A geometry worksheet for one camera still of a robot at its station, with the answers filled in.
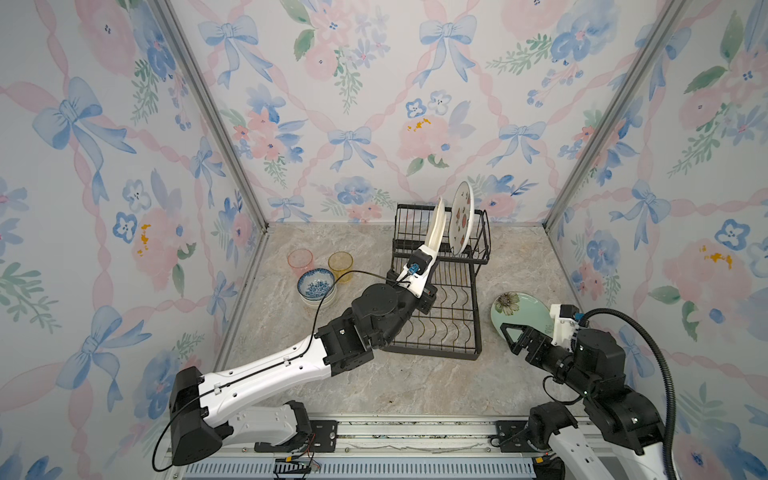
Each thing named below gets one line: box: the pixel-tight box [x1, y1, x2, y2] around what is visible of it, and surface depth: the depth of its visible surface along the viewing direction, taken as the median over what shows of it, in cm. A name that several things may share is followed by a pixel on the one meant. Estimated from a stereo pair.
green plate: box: [491, 291, 554, 343], surface depth 97 cm
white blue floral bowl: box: [297, 268, 335, 300], surface depth 97 cm
